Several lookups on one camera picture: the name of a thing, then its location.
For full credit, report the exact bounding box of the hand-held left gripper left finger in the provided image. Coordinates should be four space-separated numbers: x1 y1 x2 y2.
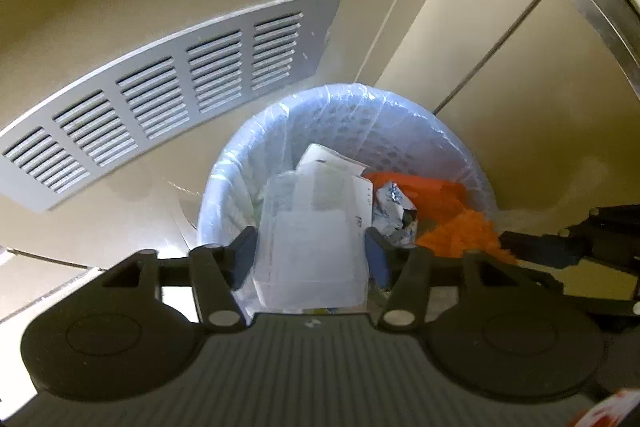
100 227 257 328

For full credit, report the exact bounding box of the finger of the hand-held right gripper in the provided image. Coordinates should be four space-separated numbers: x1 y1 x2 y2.
520 268 640 320
500 206 640 269

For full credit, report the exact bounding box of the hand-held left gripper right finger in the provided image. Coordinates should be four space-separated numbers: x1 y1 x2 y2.
364 227 526 328

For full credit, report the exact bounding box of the blue white wrapper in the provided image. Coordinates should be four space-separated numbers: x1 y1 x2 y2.
372 184 418 248

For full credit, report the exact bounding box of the clear plastic cup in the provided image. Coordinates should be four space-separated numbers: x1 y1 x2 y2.
252 172 371 314

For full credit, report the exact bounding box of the orange plastic bag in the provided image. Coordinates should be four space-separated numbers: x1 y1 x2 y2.
362 172 518 265

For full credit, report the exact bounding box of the white plastic trash basket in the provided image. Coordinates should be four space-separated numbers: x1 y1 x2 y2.
197 82 500 323

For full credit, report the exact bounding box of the blue lined trash bin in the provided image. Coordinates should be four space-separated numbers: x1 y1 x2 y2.
197 82 500 323

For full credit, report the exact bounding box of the grey cabinet vent grille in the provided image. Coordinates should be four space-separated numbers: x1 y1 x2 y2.
0 0 343 212

